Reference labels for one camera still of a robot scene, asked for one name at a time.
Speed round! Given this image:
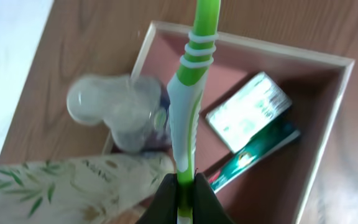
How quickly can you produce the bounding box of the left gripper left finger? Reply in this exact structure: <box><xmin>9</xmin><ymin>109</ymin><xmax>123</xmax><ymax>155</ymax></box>
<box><xmin>136</xmin><ymin>174</ymin><xmax>178</xmax><ymax>224</ymax></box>

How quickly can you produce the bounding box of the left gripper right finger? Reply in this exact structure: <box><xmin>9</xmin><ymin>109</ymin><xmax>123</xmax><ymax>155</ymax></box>
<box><xmin>193</xmin><ymin>173</ymin><xmax>234</xmax><ymax>224</ymax></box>

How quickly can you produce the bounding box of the white cream tube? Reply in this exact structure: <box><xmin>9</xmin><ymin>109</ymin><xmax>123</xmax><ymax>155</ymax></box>
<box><xmin>0</xmin><ymin>152</ymin><xmax>174</xmax><ymax>223</ymax></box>

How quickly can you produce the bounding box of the green toothpaste tube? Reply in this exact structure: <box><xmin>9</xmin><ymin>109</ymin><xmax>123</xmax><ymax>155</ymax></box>
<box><xmin>208</xmin><ymin>119</ymin><xmax>301</xmax><ymax>193</ymax></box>

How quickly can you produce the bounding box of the green soap bar box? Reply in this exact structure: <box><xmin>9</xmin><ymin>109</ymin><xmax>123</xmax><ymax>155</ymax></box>
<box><xmin>206</xmin><ymin>72</ymin><xmax>292</xmax><ymax>153</ymax></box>

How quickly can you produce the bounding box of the dark blue pump bottle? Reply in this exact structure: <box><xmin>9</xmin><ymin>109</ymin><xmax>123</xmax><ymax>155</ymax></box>
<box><xmin>67</xmin><ymin>75</ymin><xmax>172</xmax><ymax>153</ymax></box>

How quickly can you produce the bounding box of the green white toothbrush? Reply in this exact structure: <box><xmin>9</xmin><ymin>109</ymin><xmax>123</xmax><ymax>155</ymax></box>
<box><xmin>167</xmin><ymin>0</ymin><xmax>221</xmax><ymax>224</ymax></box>

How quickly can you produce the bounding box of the white box with pink interior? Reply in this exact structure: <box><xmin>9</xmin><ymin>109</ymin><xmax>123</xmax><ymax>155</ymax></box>
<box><xmin>101</xmin><ymin>20</ymin><xmax>356</xmax><ymax>224</ymax></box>

